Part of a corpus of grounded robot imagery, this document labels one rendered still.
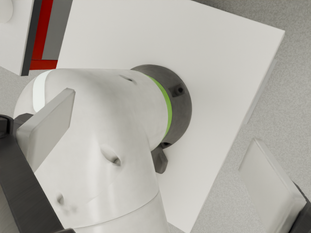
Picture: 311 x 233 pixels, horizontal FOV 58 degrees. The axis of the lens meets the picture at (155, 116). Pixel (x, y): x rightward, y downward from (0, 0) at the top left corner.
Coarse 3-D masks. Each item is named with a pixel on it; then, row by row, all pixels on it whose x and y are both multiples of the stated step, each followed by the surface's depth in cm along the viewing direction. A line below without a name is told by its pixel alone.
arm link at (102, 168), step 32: (32, 96) 27; (96, 96) 26; (128, 96) 30; (160, 96) 37; (96, 128) 25; (128, 128) 28; (160, 128) 36; (64, 160) 26; (96, 160) 26; (128, 160) 27; (64, 192) 26; (96, 192) 26; (128, 192) 27; (64, 224) 27
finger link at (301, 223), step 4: (308, 208) 14; (308, 212) 13; (304, 216) 13; (308, 216) 13; (300, 220) 13; (304, 220) 13; (308, 220) 13; (300, 224) 12; (304, 224) 12; (308, 224) 12; (296, 228) 12; (300, 228) 12; (304, 228) 12; (308, 228) 12; (292, 232) 12; (296, 232) 12; (300, 232) 12; (304, 232) 12; (308, 232) 12
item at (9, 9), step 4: (0, 0) 65; (4, 0) 66; (8, 0) 67; (0, 4) 65; (4, 4) 66; (8, 4) 67; (0, 8) 65; (4, 8) 66; (8, 8) 67; (12, 8) 68; (0, 12) 65; (4, 12) 66; (8, 12) 67; (0, 16) 66; (4, 16) 67; (8, 16) 68; (0, 20) 67; (4, 20) 68; (8, 20) 69
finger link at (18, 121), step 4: (20, 116) 15; (24, 116) 16; (28, 116) 16; (16, 120) 15; (20, 120) 15; (24, 120) 15; (16, 124) 15; (20, 124) 15; (16, 128) 14; (12, 132) 14
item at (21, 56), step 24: (24, 0) 66; (48, 0) 70; (72, 0) 78; (0, 24) 70; (24, 24) 67; (48, 24) 74; (0, 48) 72; (24, 48) 69; (48, 48) 77; (24, 72) 72
